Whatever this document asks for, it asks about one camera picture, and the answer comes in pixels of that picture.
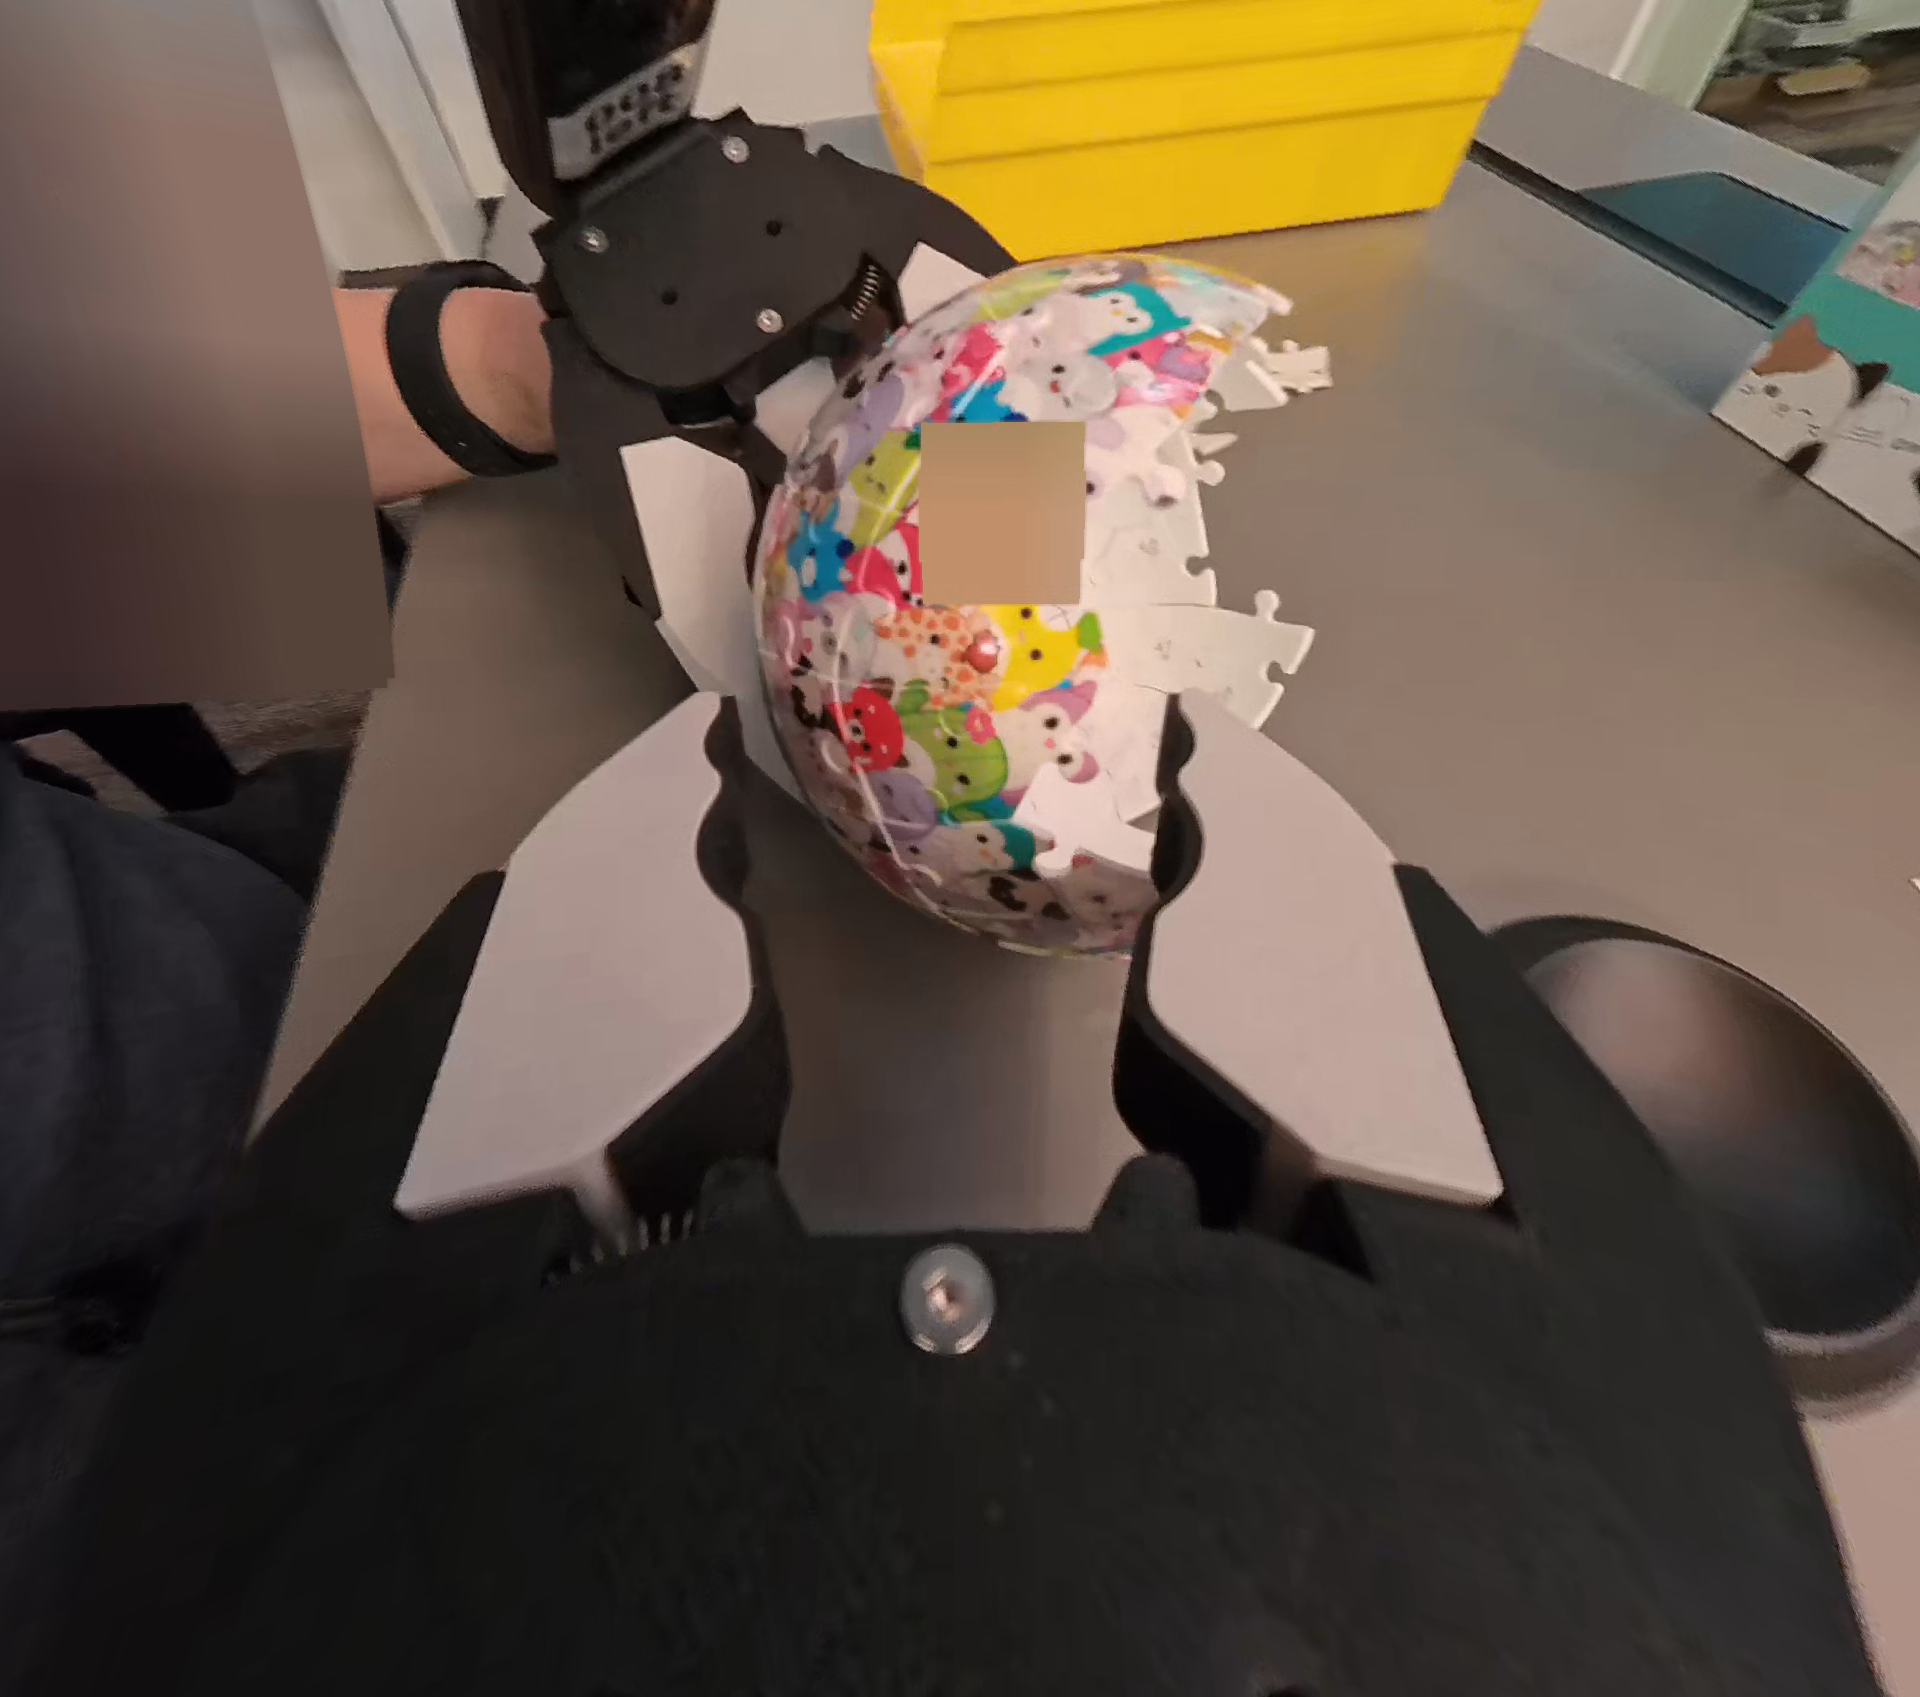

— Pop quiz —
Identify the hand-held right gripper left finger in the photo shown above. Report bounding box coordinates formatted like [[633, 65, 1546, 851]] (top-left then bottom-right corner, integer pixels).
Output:
[[391, 692, 791, 1227]]

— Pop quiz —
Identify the black round ball stand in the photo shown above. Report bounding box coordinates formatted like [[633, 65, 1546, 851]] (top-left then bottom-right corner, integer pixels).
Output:
[[1484, 915, 1895, 1391]]

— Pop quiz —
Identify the colourful puzzle ball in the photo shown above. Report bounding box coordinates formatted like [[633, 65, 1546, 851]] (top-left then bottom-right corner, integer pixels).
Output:
[[743, 255, 1338, 964]]

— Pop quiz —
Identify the colourful cardboard puzzle box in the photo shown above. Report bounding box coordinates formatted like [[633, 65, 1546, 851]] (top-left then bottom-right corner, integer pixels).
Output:
[[1709, 182, 1920, 558]]

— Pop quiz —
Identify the black wrist strap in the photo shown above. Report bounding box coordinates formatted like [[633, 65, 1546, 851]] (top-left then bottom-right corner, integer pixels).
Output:
[[384, 260, 560, 476]]

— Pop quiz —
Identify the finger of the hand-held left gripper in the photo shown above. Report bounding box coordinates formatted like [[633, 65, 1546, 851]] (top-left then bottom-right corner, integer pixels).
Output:
[[618, 435, 808, 803], [895, 242, 1004, 337]]

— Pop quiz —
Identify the person's left forearm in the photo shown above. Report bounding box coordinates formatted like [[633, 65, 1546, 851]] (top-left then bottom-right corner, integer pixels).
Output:
[[330, 279, 564, 506]]

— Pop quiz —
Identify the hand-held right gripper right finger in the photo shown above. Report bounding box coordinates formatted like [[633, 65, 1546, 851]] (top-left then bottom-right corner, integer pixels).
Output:
[[1114, 692, 1506, 1222]]

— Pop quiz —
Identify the person's dark clothing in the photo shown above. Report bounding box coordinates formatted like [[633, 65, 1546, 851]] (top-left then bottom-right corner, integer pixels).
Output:
[[0, 707, 323, 1697]]

